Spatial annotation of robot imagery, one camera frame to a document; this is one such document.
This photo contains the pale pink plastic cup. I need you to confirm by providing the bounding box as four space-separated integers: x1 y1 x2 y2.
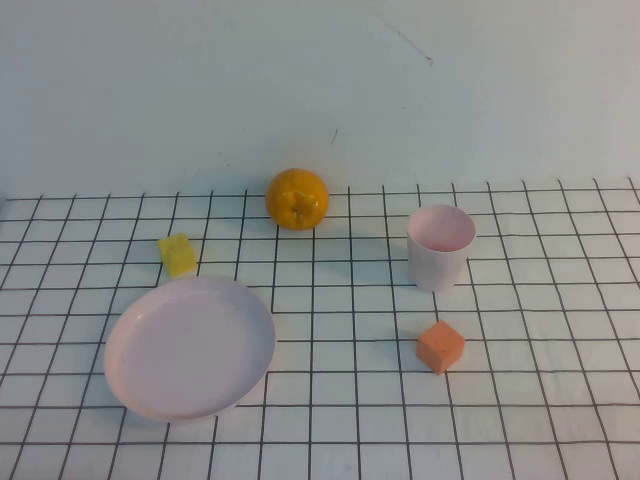
406 203 477 293

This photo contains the white black-grid table cloth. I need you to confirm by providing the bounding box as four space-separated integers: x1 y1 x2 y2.
0 177 640 480

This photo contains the pale pink round plate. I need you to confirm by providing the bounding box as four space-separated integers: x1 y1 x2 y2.
103 274 278 425

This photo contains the yellow foam cube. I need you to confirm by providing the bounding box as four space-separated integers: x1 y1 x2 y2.
157 232 198 279

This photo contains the orange foam cube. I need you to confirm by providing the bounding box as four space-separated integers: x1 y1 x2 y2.
415 320 467 376

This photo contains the orange fruit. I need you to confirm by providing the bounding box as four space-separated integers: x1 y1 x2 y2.
265 167 331 232

